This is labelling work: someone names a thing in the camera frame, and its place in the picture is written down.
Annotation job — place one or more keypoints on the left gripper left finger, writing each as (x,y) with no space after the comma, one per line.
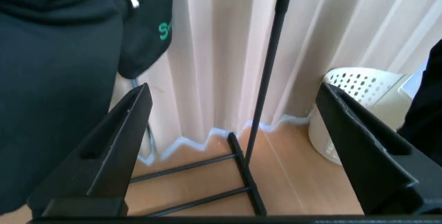
(114,168)

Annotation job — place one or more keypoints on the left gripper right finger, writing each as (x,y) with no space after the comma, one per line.
(366,168)

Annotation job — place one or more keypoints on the white laundry basket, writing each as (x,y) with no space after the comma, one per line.
(380,103)

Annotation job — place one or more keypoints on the black clothes rack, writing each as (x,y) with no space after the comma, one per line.
(273,51)

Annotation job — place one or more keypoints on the beige curtain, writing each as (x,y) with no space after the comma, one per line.
(345,27)

